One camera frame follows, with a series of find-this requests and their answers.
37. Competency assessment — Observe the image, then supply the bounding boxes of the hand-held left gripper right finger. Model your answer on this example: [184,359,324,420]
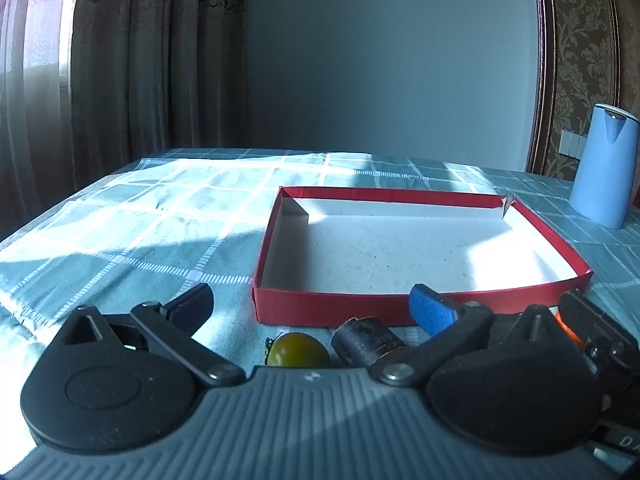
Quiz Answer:
[367,283,577,389]

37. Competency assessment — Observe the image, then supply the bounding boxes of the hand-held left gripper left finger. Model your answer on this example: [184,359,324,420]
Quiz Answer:
[49,282,247,389]

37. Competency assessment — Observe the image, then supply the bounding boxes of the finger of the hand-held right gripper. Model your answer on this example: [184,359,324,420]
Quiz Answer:
[558,289,640,386]

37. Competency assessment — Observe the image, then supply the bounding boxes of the dark eggplant piece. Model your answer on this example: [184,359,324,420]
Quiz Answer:
[331,316,409,367]

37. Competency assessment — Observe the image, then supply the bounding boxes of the red shallow cardboard box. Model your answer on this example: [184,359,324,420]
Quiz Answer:
[251,186,594,327]

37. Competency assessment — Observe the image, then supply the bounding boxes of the yellow-green tomato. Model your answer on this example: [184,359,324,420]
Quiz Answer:
[265,332,332,369]

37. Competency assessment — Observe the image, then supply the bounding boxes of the teal checked tablecloth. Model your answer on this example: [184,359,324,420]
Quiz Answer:
[0,147,640,466]

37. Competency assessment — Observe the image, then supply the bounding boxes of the light blue electric kettle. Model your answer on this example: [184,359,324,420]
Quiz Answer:
[569,103,640,230]

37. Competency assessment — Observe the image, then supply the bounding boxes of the brown patterned curtain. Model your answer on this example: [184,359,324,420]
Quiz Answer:
[0,0,249,206]

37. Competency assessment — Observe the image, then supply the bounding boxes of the white wall switch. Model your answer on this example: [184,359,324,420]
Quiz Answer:
[560,129,587,157]

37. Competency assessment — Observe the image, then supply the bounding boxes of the brown wooden door frame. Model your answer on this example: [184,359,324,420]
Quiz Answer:
[525,0,567,176]

